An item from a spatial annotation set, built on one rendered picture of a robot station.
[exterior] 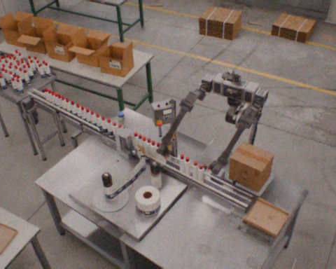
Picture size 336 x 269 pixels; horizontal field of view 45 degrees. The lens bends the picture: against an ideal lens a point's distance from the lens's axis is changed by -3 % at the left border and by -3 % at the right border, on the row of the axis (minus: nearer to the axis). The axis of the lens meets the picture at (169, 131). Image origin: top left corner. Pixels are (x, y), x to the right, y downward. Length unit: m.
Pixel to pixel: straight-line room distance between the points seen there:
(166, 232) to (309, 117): 3.14
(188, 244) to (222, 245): 0.27
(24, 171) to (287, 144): 3.29
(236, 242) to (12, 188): 2.88
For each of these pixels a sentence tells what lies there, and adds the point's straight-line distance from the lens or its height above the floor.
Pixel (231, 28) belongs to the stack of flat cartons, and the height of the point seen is 0.23.
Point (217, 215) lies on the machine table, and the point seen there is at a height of 0.83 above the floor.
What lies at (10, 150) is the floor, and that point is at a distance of 5.72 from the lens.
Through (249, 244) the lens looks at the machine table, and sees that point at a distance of 3.39.
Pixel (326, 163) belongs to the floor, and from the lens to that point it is 5.31.
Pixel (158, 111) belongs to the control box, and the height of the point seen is 1.45.
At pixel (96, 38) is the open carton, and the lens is 5.57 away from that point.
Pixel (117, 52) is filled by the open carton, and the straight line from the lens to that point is 5.36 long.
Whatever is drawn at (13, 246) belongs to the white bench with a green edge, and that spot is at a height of 0.80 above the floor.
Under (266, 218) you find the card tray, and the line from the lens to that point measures 3.55.
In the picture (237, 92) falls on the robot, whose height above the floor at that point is 1.48.
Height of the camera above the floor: 3.64
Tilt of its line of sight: 42 degrees down
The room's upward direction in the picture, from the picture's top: 3 degrees counter-clockwise
